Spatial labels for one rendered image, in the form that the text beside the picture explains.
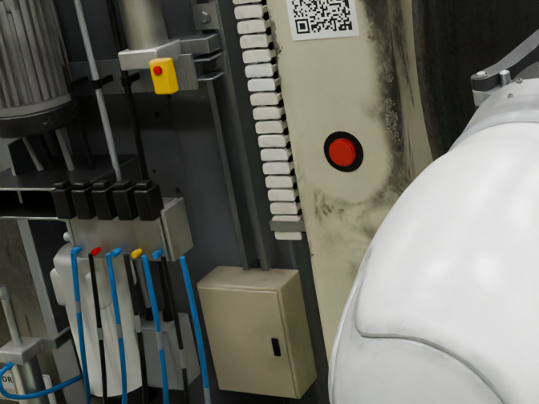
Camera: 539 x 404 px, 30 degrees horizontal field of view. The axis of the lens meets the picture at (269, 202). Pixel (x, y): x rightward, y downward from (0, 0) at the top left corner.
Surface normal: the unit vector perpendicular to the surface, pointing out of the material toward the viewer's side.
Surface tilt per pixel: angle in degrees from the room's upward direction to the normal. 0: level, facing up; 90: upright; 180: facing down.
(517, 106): 11
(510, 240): 27
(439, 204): 16
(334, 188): 90
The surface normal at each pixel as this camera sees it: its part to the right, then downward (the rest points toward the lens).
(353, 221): -0.45, 0.37
